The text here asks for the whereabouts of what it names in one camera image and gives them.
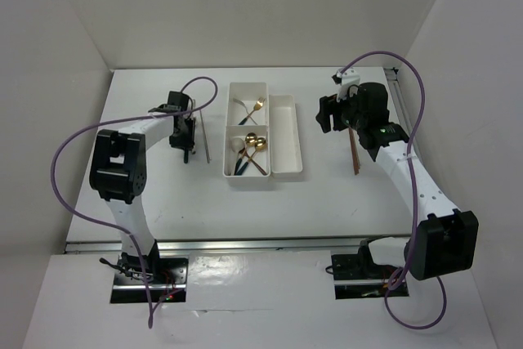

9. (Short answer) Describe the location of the large silver fork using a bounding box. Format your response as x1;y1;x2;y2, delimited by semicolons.
232;98;259;125

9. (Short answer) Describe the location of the white divided utensil tray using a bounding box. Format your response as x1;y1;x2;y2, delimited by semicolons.
223;82;271;187

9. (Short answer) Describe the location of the white narrow tray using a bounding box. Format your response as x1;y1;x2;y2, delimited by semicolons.
269;95;303;179

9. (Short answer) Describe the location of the white plastic spoon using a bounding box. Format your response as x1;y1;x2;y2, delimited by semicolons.
230;137;244;176

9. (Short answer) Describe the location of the aluminium side rail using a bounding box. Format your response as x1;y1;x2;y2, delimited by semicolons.
383;67;413;134

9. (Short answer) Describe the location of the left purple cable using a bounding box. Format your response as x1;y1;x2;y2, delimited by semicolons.
50;76;218;329

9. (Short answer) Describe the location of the gold fork green handle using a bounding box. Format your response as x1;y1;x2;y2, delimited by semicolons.
238;97;266;126

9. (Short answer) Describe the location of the aluminium front rail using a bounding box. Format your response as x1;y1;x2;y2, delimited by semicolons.
65;235;409;256

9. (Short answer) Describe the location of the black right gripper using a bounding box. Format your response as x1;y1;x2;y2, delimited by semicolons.
315;85;367;133

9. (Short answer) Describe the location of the gold spoon green handle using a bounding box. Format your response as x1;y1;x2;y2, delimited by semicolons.
235;132;257;174
236;137;267;176

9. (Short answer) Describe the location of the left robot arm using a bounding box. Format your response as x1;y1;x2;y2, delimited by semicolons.
89;92;196;283

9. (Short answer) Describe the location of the dark wooden spoon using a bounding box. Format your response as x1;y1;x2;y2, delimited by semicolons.
246;154;268;176

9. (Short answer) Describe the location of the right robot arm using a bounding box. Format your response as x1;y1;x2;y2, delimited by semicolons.
315;83;479;280

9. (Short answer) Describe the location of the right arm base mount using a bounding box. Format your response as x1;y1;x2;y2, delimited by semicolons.
325;242;396;300

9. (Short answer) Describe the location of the silver chopstick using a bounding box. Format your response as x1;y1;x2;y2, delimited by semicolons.
199;109;212;163
200;110;213;163

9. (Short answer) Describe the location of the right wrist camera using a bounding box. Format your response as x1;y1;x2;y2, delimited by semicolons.
332;68;360;102

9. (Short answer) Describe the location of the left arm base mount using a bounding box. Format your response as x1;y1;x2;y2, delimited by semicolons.
99;244;189;304

